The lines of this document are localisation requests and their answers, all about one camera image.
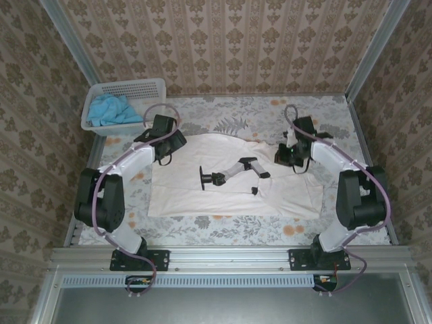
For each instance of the aluminium frame post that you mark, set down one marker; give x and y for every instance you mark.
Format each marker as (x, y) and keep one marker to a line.
(71, 44)
(374, 47)

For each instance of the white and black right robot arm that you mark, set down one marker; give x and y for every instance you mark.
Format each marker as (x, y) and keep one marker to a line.
(361, 209)

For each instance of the white plastic basket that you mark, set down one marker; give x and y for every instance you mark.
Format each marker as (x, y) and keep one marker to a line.
(135, 87)

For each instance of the aluminium table side rail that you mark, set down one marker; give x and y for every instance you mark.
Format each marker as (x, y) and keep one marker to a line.
(96, 152)
(361, 135)

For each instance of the light blue t-shirt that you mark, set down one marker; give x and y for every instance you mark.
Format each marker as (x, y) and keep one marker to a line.
(109, 111)

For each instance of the grey metal panel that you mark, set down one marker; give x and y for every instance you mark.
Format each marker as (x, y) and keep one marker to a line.
(219, 307)

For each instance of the floral tablecloth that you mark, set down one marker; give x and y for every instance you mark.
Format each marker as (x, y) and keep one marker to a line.
(236, 229)

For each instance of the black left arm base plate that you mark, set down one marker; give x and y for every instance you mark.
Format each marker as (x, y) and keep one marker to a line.
(162, 260)

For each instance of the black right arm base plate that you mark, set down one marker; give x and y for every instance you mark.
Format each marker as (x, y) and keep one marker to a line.
(298, 260)

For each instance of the aluminium mounting rail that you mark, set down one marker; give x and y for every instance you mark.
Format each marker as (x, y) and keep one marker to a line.
(229, 260)

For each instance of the white t-shirt with robot print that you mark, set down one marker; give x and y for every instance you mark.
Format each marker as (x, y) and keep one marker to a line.
(189, 202)

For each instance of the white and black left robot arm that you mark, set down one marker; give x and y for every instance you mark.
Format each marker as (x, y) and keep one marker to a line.
(101, 202)

